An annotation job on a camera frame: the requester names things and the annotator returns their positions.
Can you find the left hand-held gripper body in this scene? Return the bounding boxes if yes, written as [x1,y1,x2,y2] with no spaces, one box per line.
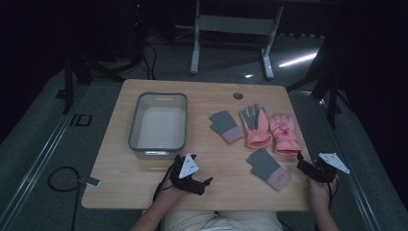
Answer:
[168,153,202,195]

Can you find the hand-held gripper cable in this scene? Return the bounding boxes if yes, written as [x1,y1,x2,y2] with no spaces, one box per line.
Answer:
[324,179,340,210]
[152,159,178,202]

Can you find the white metal desk frame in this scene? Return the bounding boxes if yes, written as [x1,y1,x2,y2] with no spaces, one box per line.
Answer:
[190,0,285,81]

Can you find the person's beige trousers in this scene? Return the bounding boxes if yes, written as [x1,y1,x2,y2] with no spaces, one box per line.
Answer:
[160,210,285,231]

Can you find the left hand-held gripper cable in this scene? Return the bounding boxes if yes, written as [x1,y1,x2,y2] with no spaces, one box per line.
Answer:
[152,159,178,202]

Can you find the grey knit glove pink cuff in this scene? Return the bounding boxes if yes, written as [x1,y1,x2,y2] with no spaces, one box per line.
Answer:
[245,147,292,192]
[208,110,245,144]

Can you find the person's right hand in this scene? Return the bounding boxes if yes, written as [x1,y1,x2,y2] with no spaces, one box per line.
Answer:
[307,175,340,210]

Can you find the right hand-held gripper cable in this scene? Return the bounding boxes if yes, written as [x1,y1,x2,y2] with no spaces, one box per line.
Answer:
[324,179,340,210]

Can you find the small grey table bracket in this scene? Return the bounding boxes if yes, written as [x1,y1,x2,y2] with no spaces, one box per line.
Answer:
[78,175,101,188]

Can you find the person's left hand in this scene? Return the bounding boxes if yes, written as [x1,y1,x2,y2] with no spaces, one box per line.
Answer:
[158,177,193,207]

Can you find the black tripod stand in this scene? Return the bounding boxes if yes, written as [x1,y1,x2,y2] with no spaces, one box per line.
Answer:
[61,47,127,116]
[286,61,344,130]

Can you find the black floor cable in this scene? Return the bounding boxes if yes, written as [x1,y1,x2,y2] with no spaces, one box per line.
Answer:
[47,166,82,231]

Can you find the clear plastic bin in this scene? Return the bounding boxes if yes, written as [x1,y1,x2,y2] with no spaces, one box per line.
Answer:
[128,91,189,161]

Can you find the metal floor rail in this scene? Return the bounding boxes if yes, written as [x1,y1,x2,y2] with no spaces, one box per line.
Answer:
[316,95,384,231]
[0,84,92,227]

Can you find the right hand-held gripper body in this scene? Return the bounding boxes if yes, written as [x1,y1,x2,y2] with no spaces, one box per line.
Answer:
[305,152,351,184]

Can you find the pink ski glove grey palm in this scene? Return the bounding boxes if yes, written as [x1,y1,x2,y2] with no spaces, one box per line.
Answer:
[239,103,274,150]

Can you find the black background cables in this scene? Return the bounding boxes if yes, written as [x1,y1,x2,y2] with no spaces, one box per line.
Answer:
[121,38,159,81]

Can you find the pink ski glove printed back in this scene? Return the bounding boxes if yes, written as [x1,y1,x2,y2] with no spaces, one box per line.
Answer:
[268,113,303,158]

